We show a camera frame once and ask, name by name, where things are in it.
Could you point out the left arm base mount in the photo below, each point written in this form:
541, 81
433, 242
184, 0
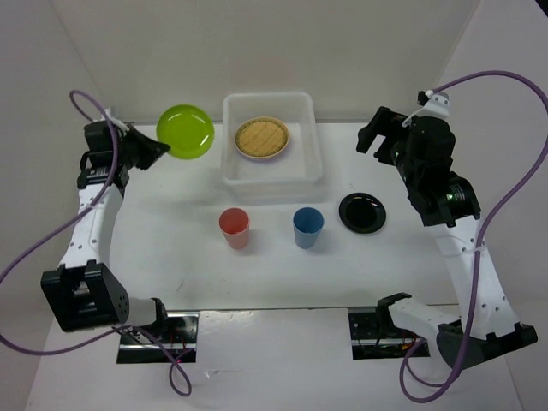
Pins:
179, 336

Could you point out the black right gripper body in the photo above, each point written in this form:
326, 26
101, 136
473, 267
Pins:
398, 151

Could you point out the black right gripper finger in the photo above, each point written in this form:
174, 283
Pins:
366, 137
387, 123

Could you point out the red plastic cup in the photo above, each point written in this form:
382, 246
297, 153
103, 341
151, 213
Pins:
234, 224

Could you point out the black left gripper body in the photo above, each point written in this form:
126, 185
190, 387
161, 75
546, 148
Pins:
126, 153

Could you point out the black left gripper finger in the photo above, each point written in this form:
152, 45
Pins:
146, 158
144, 143

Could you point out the translucent white plastic bin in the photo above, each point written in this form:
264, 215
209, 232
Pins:
299, 174

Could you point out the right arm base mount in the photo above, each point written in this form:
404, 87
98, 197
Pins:
370, 342

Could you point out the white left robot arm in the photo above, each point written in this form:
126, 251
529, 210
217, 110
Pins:
82, 291

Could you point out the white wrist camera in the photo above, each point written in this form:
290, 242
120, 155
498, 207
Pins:
433, 104
113, 117

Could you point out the blue plastic cup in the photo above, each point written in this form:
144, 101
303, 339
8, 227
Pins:
308, 223

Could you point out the black glossy plate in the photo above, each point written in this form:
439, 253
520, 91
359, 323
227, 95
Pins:
362, 213

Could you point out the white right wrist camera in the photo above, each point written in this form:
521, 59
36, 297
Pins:
433, 104

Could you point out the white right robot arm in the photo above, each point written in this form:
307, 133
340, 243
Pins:
487, 326

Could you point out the orange plastic plate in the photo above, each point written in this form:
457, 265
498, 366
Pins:
287, 143

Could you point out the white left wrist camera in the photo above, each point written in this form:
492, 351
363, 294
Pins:
113, 117

